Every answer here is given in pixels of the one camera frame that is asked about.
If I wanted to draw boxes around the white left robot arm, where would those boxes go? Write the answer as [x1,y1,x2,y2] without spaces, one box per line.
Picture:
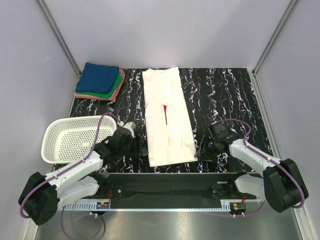
[18,134,148,226]

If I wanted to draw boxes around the folded green t-shirt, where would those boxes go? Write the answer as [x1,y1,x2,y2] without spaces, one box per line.
[83,69,125,99]

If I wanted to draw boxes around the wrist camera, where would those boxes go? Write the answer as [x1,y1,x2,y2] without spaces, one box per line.
[208,123,234,143]
[117,121,136,138]

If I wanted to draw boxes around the right aluminium frame post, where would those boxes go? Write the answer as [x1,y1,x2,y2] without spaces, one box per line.
[252,0,300,77]

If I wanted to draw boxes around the folded blue t-shirt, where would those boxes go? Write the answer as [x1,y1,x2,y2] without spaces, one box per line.
[75,62,120,94]

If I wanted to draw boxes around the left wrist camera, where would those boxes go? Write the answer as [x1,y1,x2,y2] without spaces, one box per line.
[117,121,136,138]

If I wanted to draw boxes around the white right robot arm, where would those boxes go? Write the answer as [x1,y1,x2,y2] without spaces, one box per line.
[194,134,309,213]

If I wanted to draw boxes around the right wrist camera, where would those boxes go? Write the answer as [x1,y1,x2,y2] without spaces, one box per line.
[208,123,234,143]

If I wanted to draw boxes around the white Coca-Cola print t-shirt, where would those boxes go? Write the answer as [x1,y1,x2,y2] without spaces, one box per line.
[142,67,197,167]

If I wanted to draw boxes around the white perforated plastic basket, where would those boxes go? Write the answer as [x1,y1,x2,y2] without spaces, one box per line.
[41,115,117,164]

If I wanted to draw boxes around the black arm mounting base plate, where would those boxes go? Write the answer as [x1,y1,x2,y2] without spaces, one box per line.
[85,173,256,200]

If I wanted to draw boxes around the left aluminium frame post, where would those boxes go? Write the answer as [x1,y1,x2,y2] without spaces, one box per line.
[35,0,82,77]

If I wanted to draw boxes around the white slotted cable duct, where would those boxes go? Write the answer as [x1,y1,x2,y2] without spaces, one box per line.
[64,201,110,212]

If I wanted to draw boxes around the folded pink t-shirt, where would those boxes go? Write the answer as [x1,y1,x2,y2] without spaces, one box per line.
[74,69,126,102]

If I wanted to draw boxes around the aluminium frame post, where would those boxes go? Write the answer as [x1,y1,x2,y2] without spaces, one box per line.
[252,0,300,77]
[35,0,82,77]

